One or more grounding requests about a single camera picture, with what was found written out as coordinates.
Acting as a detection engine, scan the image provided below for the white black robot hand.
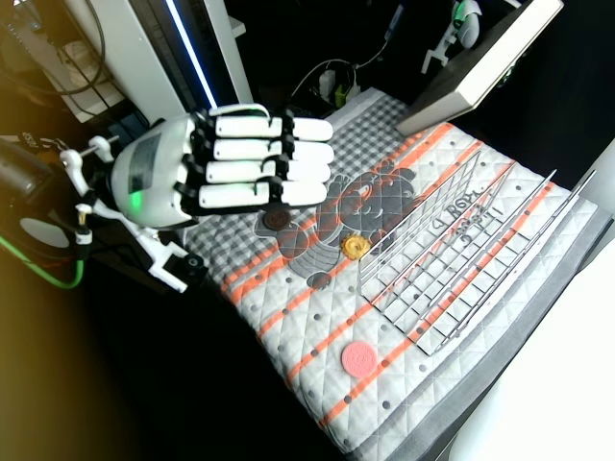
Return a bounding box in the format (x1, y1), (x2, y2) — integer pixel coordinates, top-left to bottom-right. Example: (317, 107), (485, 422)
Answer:
(109, 103), (336, 231)
(450, 0), (483, 49)

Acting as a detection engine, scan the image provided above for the white robot body column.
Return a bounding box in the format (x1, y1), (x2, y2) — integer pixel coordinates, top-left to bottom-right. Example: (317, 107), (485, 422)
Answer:
(64, 0), (256, 126)

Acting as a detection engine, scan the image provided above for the brown toy sandwich cookie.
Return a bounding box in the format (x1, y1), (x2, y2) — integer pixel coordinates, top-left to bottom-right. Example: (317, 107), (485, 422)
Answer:
(262, 208), (292, 231)

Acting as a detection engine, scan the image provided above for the yellow toy butter cookie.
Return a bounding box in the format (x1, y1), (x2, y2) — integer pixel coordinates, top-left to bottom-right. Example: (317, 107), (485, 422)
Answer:
(339, 233), (372, 260)

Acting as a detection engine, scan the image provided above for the pink toy sandwich cookie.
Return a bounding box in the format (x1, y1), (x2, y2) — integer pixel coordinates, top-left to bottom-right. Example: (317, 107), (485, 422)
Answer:
(340, 340), (379, 376)

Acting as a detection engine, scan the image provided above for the grey bear print quilt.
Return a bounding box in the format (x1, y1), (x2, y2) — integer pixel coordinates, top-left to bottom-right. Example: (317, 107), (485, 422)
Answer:
(184, 92), (601, 456)

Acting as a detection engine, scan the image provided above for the wire dish rack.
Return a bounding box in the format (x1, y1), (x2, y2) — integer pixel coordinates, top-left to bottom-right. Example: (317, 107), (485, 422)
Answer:
(357, 152), (600, 357)

